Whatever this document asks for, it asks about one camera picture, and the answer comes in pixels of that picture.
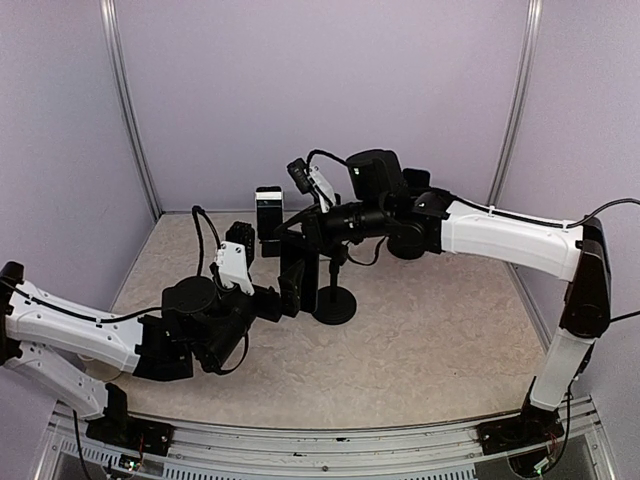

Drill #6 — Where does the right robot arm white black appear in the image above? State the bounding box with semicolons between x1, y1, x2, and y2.
277;149;615;444

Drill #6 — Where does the aluminium corner post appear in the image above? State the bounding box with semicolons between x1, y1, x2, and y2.
99;0;164;222
487;0;544;205

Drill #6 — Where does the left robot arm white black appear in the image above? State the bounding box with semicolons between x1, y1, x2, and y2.
1;222;305;445

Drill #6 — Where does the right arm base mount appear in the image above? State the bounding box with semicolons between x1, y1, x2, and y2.
476;404;565;455

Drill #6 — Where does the left aluminium corner post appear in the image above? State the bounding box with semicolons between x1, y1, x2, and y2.
99;0;164;222

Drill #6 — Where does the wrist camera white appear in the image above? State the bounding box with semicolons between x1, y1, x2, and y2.
287;158;338;213
210;221;255;296

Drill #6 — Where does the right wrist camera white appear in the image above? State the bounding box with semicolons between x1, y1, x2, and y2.
287;158;338;213

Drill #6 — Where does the black folding phone stand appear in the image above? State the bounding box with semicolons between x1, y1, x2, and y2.
260;239;281;258

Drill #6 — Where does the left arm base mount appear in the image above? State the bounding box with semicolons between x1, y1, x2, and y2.
86;383;174;457

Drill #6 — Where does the black phone blue edge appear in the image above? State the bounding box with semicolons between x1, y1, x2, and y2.
402;168;431;196
278;232;319;318

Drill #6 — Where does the cream ceramic mug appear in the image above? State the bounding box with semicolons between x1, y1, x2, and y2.
80;356;122;383

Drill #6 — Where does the right aluminium corner post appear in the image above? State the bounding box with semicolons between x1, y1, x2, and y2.
487;0;544;205

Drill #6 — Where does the aluminium front rail frame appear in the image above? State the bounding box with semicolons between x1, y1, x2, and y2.
34;397;616;480

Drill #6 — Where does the black round-base stand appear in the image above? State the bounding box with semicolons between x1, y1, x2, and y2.
313;245;357;326

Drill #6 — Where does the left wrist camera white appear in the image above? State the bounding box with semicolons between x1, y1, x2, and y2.
210;221;255;296

